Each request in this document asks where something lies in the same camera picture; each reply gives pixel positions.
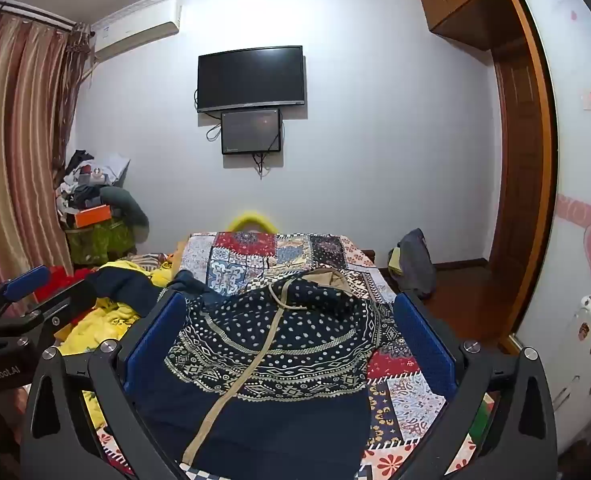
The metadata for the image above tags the navy garment with yellow trim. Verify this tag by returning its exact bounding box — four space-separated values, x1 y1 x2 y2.
94 265 162 307

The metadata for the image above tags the black wall television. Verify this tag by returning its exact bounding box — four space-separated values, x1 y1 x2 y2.
197 46 306 114

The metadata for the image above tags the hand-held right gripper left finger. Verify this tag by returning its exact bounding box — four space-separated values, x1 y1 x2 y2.
25 290 191 480

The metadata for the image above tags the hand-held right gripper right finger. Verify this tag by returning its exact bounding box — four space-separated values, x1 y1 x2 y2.
393 290 559 480

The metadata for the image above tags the curtain rod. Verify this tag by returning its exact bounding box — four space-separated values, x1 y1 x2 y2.
0 2 77 29

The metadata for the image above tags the white appliance with stickers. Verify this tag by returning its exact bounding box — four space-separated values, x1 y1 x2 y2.
550 285 591 457

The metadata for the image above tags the orange box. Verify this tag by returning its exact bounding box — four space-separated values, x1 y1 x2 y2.
74 204 112 228

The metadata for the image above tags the small black wall monitor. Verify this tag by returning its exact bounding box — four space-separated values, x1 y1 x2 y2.
220 108 282 156

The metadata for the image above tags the grey green cushion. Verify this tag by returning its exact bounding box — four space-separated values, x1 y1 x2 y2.
100 187 150 229

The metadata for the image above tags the wooden overhead cabinet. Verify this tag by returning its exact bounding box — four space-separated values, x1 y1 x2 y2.
418 0 522 52

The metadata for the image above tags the striped brown curtain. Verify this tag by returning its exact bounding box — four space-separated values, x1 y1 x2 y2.
0 10 93 311

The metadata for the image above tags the yellow hoop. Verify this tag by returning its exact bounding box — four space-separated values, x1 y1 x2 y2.
226 210 279 235

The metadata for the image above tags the white air conditioner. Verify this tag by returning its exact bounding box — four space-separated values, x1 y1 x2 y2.
91 0 182 64

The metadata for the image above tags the navy patterned drawstring garment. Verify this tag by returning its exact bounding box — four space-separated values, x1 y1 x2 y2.
135 267 407 478

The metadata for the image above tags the pile of mixed clutter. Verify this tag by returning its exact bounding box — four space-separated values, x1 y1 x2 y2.
55 149 132 227

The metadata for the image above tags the patchwork printed blanket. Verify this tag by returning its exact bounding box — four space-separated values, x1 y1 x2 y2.
92 231 496 480

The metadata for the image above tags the red cloth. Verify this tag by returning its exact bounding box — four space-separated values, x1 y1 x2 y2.
38 267 97 302

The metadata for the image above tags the green patterned bag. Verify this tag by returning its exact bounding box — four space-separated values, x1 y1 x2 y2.
68 220 137 267

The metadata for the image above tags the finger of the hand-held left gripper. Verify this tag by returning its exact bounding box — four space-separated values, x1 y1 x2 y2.
0 266 52 313
22 277 99 322

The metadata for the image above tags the yellow printed cloth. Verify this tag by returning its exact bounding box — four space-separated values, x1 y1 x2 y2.
58 259 176 431

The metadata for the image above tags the peach green fleece blanket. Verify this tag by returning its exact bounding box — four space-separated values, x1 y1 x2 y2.
467 392 497 444

